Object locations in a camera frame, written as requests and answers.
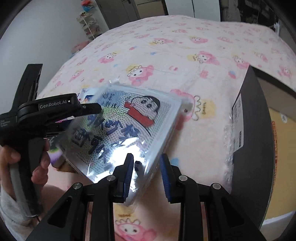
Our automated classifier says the grey sleeve forearm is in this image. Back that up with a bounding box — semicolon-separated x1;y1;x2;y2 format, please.
1;186;34;240

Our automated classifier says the cartoon pegboard toy package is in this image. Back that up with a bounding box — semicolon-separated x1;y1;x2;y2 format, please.
57;82;190;206

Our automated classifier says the pink cartoon bedspread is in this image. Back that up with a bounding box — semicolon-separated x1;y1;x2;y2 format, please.
36;14;296;241

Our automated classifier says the black storage box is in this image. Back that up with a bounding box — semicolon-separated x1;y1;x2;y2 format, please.
223;65;296;229

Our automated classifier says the person's left hand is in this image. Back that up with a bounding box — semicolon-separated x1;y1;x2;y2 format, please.
0;139;51;200

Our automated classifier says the white shelf rack with toys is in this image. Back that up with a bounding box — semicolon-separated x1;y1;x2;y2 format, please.
76;1;102;41

